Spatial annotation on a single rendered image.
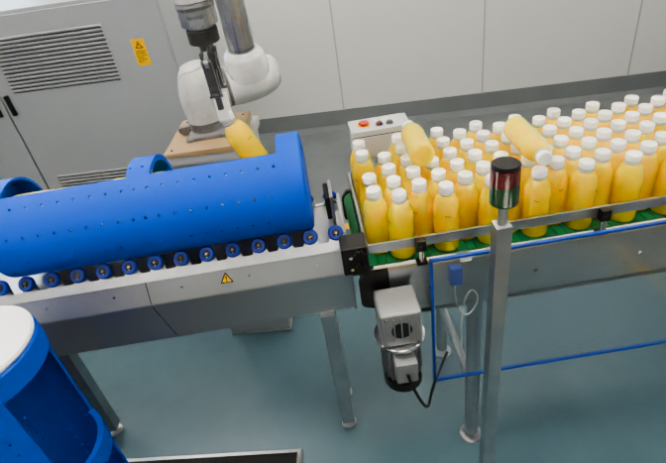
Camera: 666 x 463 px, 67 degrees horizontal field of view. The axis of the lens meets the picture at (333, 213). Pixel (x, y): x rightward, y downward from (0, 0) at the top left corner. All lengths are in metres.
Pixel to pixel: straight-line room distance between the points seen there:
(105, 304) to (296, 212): 0.64
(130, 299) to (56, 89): 1.96
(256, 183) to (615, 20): 3.69
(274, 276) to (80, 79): 2.06
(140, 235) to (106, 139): 1.97
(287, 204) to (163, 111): 1.91
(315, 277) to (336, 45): 2.89
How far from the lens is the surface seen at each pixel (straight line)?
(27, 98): 3.46
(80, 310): 1.67
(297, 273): 1.48
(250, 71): 1.96
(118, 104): 3.22
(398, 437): 2.12
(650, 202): 1.60
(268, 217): 1.35
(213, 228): 1.39
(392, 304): 1.35
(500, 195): 1.13
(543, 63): 4.49
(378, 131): 1.68
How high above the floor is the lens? 1.81
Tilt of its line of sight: 34 degrees down
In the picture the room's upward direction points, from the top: 9 degrees counter-clockwise
